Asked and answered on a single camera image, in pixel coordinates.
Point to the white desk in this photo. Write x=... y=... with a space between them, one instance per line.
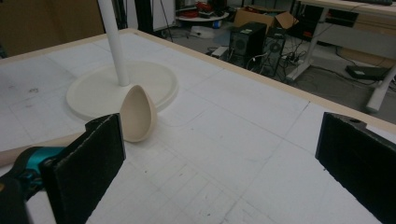
x=348 y=37

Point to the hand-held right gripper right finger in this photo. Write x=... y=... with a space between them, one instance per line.
x=358 y=161

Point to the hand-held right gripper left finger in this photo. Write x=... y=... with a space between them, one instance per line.
x=90 y=168

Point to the round white table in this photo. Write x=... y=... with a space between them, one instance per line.
x=202 y=18

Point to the flat black device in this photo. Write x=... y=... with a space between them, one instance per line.
x=365 y=72

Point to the dark mesh-front computer tower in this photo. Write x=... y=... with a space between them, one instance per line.
x=274 y=54

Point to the red clutter on round table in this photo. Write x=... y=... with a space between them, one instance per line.
x=200 y=7

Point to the black computer tower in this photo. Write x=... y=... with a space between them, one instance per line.
x=247 y=40

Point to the white round-base pole stand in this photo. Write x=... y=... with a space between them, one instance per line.
x=102 y=93

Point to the open cardboard box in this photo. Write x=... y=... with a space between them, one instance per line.
x=264 y=17

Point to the black cabinet under desk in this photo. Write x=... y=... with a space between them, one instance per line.
x=314 y=20

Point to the beige wooden ladle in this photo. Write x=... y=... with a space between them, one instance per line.
x=138 y=115

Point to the white power strip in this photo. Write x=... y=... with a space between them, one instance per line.
x=219 y=51

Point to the brown board panel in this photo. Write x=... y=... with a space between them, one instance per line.
x=46 y=21

